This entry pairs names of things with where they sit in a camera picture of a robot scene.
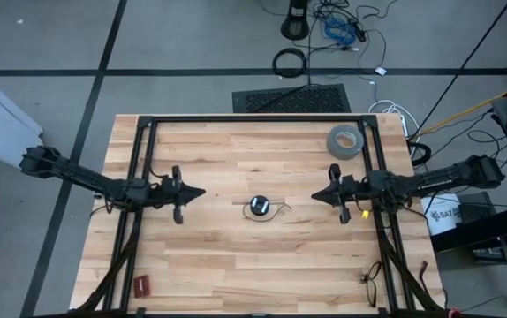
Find white printed paper sheet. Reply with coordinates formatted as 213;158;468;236
420;193;464;237

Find blue coiled cable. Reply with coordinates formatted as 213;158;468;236
323;17;358;46

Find black diagonal rig pole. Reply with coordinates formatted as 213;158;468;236
412;0;507;139

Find black aluminium table frame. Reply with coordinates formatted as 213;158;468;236
71;113;449;318

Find coiled black floor cable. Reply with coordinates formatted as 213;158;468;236
272;47;309;80

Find black table beam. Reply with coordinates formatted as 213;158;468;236
429;199;507;254

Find black power strip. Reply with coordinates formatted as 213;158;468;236
349;19;367;43

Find grey duct tape roll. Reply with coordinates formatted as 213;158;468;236
326;124;365;161

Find white floor cable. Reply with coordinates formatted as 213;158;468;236
367;100;420;139

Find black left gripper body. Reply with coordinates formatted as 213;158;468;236
160;165;186;225

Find short black cable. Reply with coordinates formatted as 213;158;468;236
418;261;429;293

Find black cord spool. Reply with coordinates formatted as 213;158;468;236
249;195;271;216

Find black cable with yellow tag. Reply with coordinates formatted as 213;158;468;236
354;196;375;221

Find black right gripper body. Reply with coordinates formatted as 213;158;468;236
328;163;360;225

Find small black cable loop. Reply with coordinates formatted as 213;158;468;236
360;261;383;308

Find black floor vent grate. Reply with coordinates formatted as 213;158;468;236
231;83;352;114

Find thin black cord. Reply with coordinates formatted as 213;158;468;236
241;201;293;223

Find black floor stand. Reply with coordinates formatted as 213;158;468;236
280;0;311;42

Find red screw bit box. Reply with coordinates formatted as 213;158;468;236
132;274;152;299

